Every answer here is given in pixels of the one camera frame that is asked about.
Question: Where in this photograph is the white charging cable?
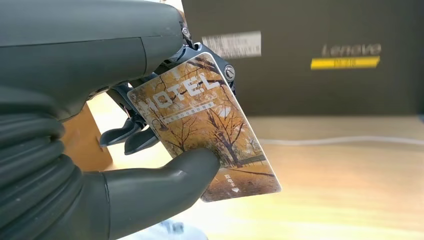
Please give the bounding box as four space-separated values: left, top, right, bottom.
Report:
258 135 424 147

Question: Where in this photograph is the grey laptop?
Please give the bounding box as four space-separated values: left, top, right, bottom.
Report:
181 0 424 117

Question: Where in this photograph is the hotel print ID card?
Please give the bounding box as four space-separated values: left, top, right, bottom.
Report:
126 51 282 203

